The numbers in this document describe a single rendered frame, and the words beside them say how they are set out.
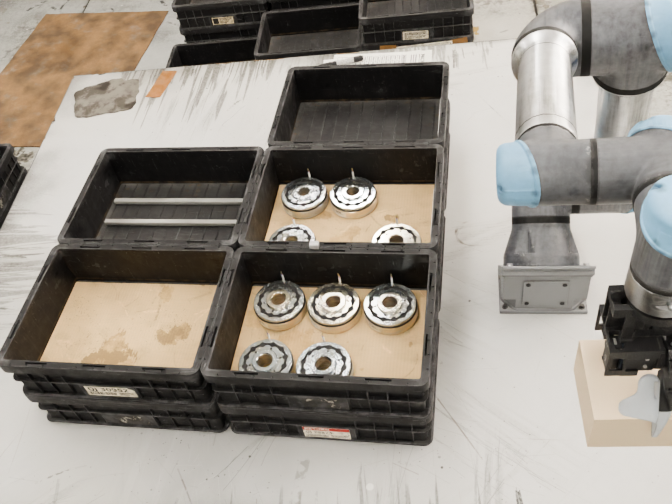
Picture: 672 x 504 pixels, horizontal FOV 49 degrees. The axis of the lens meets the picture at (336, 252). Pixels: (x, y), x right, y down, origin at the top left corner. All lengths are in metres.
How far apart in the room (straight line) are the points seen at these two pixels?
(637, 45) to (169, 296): 1.00
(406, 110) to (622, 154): 1.08
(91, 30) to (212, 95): 2.09
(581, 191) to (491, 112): 1.22
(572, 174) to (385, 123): 1.05
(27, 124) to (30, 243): 1.78
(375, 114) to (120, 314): 0.79
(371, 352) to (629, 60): 0.67
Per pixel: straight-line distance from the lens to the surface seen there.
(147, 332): 1.55
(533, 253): 1.50
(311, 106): 1.94
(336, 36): 3.03
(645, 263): 0.82
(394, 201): 1.65
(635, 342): 0.94
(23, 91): 4.03
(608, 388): 1.03
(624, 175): 0.86
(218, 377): 1.31
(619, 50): 1.19
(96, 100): 2.43
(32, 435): 1.69
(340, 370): 1.35
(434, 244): 1.42
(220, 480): 1.48
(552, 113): 0.94
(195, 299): 1.56
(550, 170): 0.85
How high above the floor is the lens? 1.99
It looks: 48 degrees down
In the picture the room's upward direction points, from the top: 12 degrees counter-clockwise
